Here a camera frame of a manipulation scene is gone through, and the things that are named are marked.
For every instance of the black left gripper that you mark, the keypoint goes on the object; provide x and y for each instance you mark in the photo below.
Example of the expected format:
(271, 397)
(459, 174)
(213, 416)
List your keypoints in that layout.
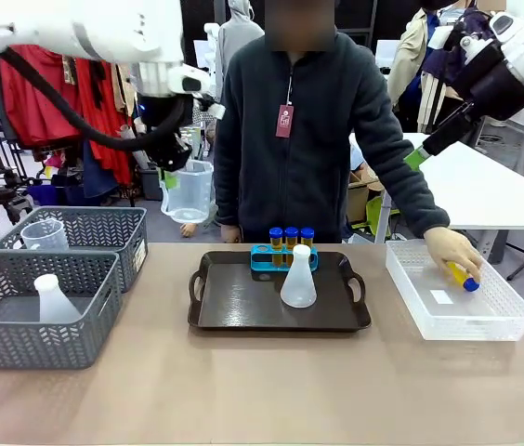
(166, 139)

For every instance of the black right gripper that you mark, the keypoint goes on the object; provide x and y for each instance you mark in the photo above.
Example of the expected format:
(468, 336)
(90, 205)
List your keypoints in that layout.
(499, 90)

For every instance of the clear plastic measuring beaker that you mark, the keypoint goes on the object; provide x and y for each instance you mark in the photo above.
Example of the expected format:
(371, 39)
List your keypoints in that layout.
(43, 234)
(190, 195)

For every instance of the yellow liquid test tube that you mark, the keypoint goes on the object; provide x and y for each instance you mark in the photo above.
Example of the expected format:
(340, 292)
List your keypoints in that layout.
(307, 234)
(462, 275)
(276, 241)
(291, 239)

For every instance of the white conical flask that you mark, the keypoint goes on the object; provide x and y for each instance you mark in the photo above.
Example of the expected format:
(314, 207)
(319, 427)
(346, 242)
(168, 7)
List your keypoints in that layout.
(55, 302)
(299, 283)

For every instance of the person's left forearm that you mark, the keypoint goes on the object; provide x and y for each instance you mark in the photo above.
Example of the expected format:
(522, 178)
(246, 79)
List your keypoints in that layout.
(417, 195)

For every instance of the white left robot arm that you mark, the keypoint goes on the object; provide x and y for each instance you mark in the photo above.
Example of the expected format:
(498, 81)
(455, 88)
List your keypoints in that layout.
(104, 28)

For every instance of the person's right forearm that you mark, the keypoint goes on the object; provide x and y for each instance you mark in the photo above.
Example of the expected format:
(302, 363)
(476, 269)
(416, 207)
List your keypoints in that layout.
(227, 195)

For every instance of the person's right hand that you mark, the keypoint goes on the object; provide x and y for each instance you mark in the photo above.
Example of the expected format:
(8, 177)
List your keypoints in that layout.
(231, 233)

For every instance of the person's left hand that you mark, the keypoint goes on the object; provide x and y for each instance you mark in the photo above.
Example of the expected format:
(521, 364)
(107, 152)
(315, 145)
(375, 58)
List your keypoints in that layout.
(452, 246)

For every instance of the white side table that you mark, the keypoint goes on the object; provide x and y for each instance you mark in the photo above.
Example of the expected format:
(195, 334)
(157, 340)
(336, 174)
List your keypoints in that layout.
(485, 195)

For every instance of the grey basket holding beakers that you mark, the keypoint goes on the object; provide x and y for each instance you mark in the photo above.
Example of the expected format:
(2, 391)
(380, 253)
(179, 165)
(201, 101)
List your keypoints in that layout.
(104, 227)

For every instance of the cardboard box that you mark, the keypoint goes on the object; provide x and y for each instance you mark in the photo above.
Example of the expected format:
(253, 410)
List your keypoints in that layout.
(359, 195)

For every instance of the blue test tube rack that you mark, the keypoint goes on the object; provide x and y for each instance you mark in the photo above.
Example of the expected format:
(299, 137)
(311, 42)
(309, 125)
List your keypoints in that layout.
(262, 262)

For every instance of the dark red hanging tag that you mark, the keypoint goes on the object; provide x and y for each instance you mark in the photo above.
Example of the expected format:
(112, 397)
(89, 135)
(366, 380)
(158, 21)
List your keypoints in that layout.
(284, 121)

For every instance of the person in grey fleece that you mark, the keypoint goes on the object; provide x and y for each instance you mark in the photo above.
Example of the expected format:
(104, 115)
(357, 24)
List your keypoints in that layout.
(318, 162)

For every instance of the dark brown serving tray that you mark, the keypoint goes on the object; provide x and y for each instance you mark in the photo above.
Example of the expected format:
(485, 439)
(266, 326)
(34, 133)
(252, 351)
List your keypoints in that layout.
(243, 302)

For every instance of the red hanging garment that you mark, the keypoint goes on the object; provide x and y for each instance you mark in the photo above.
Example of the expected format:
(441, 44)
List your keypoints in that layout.
(39, 102)

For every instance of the grey hoodie mannequin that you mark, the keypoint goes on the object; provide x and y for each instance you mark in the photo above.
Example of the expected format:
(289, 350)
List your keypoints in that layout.
(239, 42)

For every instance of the white label in basket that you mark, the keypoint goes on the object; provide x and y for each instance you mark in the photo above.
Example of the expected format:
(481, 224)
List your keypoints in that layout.
(441, 296)

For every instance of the white plastic basket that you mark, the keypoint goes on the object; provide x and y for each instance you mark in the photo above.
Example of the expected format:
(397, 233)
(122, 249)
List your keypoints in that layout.
(462, 316)

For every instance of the person's blurred head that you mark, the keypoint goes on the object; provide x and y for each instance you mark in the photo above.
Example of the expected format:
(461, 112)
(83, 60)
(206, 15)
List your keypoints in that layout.
(299, 23)

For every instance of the grey basket holding flasks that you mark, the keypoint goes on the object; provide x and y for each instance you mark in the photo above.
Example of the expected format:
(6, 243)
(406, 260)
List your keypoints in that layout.
(34, 344)

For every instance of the black camera tripod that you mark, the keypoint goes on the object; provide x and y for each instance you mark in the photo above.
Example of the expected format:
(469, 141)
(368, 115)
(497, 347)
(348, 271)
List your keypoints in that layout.
(4, 195)

